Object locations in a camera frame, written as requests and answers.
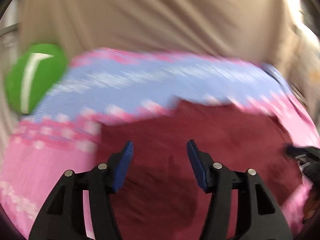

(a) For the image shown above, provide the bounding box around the maroon quilted puffer jacket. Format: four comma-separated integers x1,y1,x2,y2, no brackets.
97,101,302,239

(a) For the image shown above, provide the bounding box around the person's right hand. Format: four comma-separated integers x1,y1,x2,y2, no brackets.
303,185,319,224

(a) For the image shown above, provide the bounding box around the grey floral fabric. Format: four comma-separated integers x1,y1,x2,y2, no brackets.
289,24,319,122

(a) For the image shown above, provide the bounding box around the pink floral bed sheet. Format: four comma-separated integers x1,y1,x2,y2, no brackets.
1,48,319,237

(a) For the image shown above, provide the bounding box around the beige curtain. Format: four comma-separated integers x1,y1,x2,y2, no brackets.
0,0,308,140

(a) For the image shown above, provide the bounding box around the green pillow white stripe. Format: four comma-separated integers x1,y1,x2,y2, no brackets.
4,43,68,115

